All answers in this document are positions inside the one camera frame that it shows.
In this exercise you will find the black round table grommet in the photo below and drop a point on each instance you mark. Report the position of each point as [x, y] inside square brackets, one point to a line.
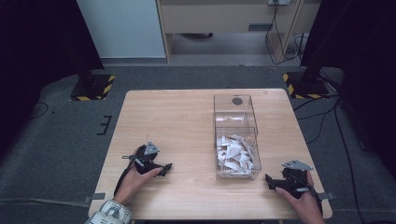
[237, 100]

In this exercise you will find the dark curtain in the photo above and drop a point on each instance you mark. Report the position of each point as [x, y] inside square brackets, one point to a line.
[40, 49]
[355, 46]

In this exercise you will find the clear plastic box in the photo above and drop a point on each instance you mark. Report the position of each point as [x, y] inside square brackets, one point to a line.
[236, 137]

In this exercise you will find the light wooden desk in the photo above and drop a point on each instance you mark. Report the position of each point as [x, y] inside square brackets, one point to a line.
[224, 18]

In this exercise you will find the person's right hand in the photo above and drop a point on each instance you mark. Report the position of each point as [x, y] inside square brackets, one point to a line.
[306, 207]

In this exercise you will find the grey tape strip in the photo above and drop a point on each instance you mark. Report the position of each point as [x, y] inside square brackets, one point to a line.
[95, 197]
[326, 196]

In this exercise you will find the white panel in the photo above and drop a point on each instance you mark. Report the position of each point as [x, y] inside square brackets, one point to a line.
[121, 28]

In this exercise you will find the person's left hand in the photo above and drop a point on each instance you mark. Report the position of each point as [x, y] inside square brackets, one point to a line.
[134, 183]

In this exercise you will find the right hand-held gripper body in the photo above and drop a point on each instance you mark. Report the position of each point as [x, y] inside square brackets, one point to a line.
[295, 179]

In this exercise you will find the pile of white paper packets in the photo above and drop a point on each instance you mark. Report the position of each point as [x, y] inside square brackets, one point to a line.
[235, 155]

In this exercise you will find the white power outlet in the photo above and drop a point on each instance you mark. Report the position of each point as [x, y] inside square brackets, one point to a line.
[279, 2]

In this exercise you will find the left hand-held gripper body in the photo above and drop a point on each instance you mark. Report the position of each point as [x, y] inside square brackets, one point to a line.
[144, 158]

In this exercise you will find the black yellow striped stand base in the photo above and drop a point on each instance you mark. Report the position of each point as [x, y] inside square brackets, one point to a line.
[92, 87]
[306, 86]

